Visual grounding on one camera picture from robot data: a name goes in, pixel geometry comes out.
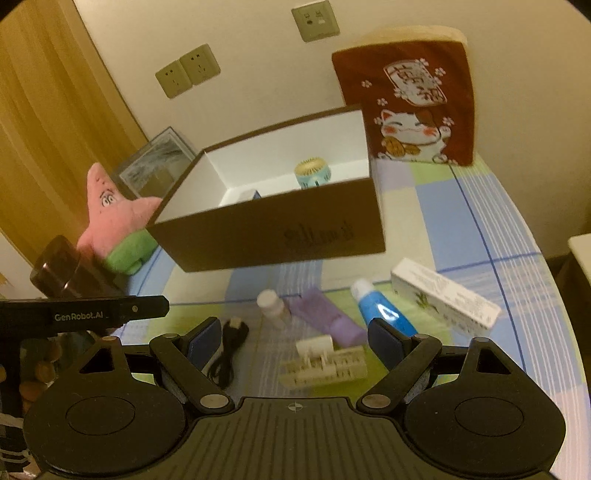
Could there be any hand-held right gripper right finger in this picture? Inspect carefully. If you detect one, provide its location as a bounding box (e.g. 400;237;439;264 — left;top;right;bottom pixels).
355;316;515;412

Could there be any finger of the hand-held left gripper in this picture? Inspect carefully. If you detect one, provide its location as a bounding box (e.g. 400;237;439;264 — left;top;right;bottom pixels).
124;295;170;323

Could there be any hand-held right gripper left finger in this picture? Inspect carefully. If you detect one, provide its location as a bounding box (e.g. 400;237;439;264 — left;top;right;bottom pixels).
78;316;236;412

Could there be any black cable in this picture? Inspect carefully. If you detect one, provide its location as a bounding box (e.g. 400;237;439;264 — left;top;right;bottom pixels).
205;316;250;388

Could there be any blue tube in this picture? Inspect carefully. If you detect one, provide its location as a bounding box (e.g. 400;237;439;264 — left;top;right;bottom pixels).
349;279;419;335

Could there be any purple tube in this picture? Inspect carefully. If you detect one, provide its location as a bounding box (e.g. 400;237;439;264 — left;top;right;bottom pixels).
283;287;368;347

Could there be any white hair claw clip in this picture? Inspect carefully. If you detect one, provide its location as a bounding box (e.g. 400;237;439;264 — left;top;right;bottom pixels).
279;335;368;387

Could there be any small white bottle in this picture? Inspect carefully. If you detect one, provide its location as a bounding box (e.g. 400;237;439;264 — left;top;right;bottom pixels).
257;290;291;328

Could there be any white green medicine box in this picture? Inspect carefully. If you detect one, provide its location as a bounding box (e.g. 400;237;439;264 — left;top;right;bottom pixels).
390;257;502;337

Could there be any brown storage box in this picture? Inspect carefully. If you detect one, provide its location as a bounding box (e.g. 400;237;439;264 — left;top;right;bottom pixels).
147;105;386;273

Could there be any small handheld fan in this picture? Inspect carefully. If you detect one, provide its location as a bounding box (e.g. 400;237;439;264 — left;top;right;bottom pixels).
294;159;333;190

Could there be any person's left hand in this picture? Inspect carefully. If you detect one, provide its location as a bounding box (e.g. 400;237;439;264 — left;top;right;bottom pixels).
18;339;63;402

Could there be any brown thermos canister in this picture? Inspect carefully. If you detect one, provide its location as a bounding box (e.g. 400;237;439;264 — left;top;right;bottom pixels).
30;235;123;301

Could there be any pink starfish plush toy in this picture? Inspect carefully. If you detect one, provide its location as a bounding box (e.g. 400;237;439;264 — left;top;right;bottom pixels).
76;162;162;275

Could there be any black white striped clothing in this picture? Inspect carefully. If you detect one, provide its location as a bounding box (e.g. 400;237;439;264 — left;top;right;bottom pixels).
0;411;31;476

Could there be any wooden door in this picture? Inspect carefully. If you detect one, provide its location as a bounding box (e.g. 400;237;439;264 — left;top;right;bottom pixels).
0;0;148;259

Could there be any red cat printed cushion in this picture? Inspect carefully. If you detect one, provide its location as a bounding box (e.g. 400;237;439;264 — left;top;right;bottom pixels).
331;25;476;166

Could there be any grey picture frame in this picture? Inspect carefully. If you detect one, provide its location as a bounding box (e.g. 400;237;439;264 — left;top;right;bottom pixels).
113;127;197;199

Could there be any beige wall power socket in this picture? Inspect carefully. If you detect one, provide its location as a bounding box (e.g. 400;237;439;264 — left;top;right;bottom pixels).
154;59;192;99
180;44;220;84

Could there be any beige wall data socket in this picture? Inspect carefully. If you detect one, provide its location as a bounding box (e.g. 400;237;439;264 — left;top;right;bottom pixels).
291;0;340;42

